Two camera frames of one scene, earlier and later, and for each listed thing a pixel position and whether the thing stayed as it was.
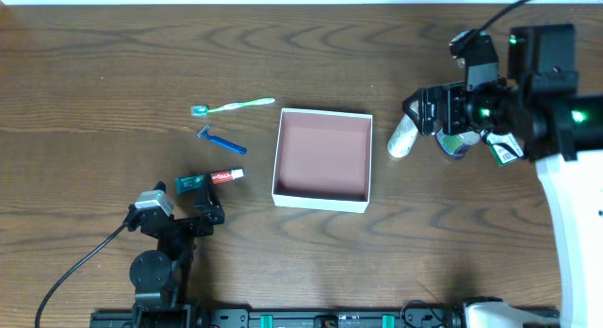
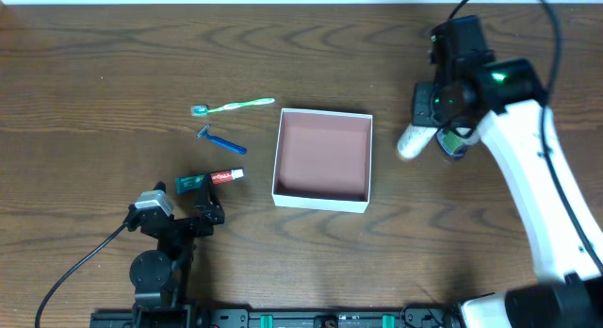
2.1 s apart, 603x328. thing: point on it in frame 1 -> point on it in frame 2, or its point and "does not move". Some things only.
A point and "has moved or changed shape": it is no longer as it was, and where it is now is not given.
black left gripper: x=187 y=225 does not move
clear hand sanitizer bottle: x=456 y=144 does not move
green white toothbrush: x=203 y=110 does not move
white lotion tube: x=403 y=137 has moved or changed shape
